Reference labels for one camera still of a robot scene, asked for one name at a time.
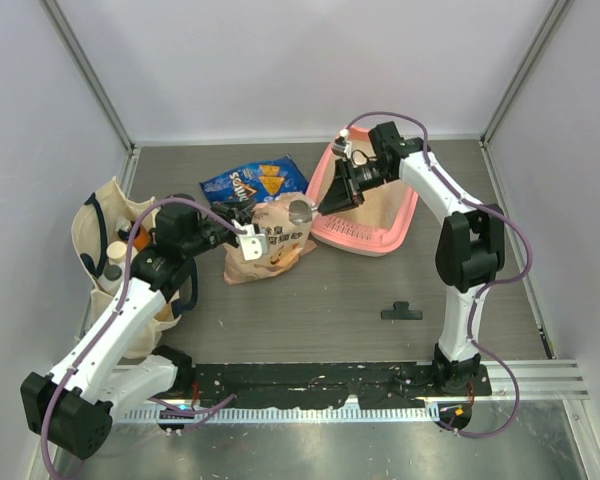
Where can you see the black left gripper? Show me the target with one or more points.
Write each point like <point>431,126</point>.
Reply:
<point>242,213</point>

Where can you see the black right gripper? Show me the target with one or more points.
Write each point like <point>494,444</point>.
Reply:
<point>339,193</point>

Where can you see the metal litter scoop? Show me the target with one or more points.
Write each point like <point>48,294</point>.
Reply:
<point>302,212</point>

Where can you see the pink cat litter bag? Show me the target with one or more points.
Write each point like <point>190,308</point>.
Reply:
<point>286,222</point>

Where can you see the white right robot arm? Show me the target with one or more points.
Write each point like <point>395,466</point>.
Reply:
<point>470,250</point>

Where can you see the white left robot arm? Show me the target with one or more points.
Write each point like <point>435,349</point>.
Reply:
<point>75,405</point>

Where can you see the pink cat litter box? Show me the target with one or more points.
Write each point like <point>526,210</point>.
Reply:
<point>377,227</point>

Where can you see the blue Doritos chip bag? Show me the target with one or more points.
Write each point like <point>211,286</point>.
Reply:
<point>262,181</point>

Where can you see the orange bottle in tote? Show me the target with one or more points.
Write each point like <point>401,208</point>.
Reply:
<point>141,239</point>

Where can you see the white bottle in tote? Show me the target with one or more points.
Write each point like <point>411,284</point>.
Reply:
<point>116,252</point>

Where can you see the cream canvas tote bag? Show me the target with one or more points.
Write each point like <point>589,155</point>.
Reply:
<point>100,231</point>

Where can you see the black bag clip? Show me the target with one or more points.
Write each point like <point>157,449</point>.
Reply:
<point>401,311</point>

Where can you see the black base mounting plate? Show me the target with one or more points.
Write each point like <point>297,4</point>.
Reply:
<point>319,386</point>

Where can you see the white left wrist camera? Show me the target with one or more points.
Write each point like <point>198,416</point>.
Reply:
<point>252,243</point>

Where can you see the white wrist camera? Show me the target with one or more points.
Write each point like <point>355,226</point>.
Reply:
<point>252,243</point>
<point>342,147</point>

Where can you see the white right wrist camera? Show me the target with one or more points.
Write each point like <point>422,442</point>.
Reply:
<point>342,147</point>

